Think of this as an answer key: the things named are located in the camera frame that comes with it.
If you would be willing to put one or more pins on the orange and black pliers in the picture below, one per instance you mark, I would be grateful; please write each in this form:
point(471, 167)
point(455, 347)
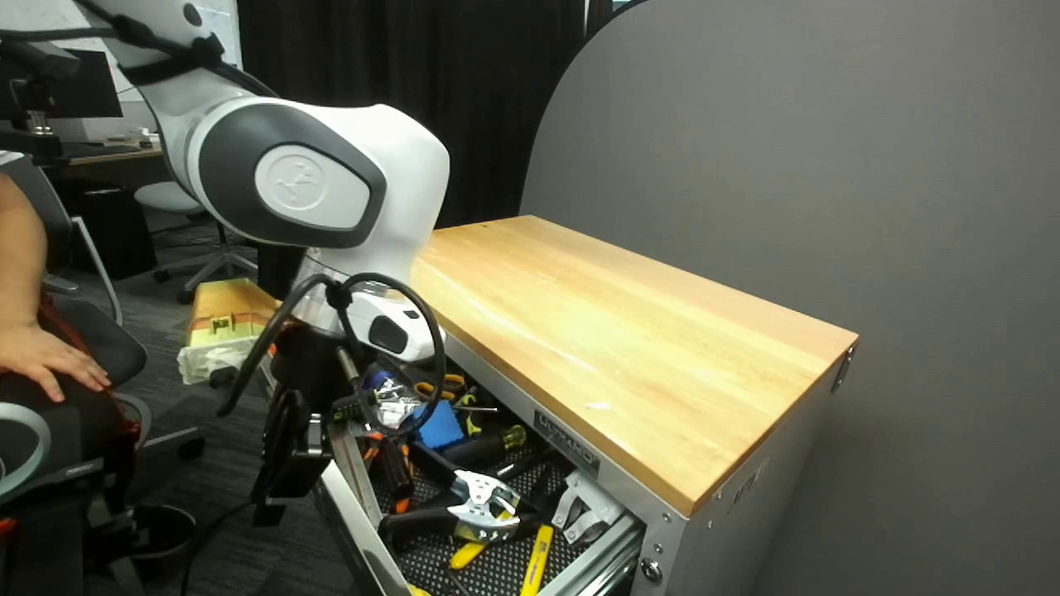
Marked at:
point(394, 465)

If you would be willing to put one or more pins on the black office chair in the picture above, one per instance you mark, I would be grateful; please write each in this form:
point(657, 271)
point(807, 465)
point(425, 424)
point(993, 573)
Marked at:
point(111, 349)

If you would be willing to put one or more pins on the blue foam block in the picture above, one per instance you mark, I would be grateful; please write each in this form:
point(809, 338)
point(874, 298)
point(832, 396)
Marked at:
point(443, 429)

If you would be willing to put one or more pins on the silver metal bracket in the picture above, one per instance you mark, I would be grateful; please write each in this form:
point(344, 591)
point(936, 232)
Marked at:
point(583, 510)

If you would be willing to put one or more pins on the wooden office desk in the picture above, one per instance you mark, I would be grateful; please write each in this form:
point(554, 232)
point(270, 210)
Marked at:
point(111, 160)

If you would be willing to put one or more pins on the person's dark clothed leg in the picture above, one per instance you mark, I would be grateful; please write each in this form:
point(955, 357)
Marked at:
point(66, 424)

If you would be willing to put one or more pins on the grey tool cabinet wooden top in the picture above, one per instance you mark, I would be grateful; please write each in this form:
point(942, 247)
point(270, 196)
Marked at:
point(639, 333)

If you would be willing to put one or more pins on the person's bare hand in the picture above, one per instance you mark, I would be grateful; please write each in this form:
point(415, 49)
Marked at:
point(45, 357)

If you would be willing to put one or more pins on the black mesh drawer liner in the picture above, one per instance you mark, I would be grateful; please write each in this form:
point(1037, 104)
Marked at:
point(499, 573)

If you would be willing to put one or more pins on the tape-wrapped wrist camera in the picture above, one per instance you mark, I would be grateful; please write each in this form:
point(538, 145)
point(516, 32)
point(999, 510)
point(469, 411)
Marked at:
point(225, 326)

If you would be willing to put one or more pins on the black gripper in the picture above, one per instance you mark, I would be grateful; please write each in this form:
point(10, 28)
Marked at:
point(316, 370)

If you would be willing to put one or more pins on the black waste bin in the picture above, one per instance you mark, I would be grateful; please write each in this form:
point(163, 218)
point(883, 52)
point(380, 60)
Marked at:
point(118, 232)

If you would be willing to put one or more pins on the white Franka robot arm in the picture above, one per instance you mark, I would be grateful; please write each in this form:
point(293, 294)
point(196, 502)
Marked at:
point(384, 167)

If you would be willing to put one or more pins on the person's bare forearm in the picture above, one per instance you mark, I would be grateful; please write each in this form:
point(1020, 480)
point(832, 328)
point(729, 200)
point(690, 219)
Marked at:
point(18, 253)

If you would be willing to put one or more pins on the grey office chair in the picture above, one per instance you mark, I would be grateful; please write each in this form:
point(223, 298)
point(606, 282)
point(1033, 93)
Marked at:
point(152, 196)

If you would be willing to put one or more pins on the grey rounded partition panel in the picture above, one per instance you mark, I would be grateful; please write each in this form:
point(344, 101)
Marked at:
point(838, 167)

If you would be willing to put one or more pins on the grey metal cabinet drawer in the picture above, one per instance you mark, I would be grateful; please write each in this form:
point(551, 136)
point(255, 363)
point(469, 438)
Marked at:
point(367, 542)

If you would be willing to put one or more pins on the black and yellow tool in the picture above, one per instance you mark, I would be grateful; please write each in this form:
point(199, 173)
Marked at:
point(499, 441)

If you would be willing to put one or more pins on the large black computer monitor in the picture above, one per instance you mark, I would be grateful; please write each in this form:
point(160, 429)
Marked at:
point(76, 93)

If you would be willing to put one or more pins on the silver spring clamp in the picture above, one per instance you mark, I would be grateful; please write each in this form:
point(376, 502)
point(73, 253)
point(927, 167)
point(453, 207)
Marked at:
point(488, 502)

